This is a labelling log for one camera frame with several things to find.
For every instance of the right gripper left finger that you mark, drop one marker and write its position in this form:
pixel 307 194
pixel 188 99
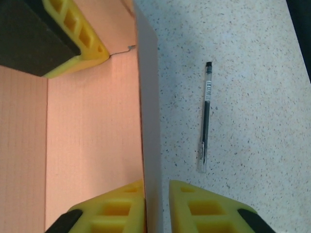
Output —
pixel 114 213

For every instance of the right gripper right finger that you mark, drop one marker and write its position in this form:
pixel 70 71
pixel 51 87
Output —
pixel 206 218

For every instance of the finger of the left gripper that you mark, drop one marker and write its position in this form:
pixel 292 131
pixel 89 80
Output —
pixel 36 36

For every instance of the orange paper box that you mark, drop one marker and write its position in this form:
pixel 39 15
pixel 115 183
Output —
pixel 92 121

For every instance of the clear black ink pen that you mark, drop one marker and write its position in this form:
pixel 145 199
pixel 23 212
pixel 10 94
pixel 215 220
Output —
pixel 205 116

